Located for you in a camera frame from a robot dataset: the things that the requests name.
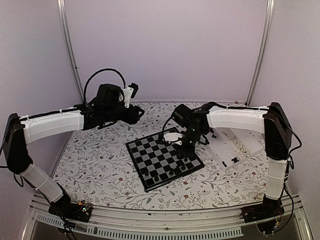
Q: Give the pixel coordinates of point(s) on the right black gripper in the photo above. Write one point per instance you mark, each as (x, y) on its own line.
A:
(187, 152)

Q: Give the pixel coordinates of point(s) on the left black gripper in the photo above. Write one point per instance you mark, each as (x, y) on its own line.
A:
(133, 118)

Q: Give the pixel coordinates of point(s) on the white plastic compartment tray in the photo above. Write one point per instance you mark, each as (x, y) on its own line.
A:
(221, 151)

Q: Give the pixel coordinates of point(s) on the black and grey chessboard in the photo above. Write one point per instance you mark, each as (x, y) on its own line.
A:
(148, 154)

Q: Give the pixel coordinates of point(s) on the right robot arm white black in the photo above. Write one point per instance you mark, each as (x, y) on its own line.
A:
(269, 121)

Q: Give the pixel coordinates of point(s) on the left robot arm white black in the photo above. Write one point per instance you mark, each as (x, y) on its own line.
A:
(24, 133)

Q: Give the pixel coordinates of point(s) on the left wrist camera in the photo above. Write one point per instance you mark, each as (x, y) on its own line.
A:
(129, 92)

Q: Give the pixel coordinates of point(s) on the front aluminium rail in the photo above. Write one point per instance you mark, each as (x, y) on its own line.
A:
(108, 223)

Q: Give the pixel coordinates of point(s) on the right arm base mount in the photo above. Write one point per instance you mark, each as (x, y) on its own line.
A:
(266, 217)

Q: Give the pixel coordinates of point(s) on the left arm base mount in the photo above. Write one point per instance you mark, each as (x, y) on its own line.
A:
(78, 211)

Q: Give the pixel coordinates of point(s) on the left aluminium frame post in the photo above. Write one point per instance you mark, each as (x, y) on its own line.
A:
(62, 12)

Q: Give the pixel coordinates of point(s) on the aluminium frame post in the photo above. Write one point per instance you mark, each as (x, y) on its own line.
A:
(262, 50)
(62, 12)

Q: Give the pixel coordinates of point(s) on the right aluminium frame post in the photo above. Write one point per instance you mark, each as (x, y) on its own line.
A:
(262, 50)

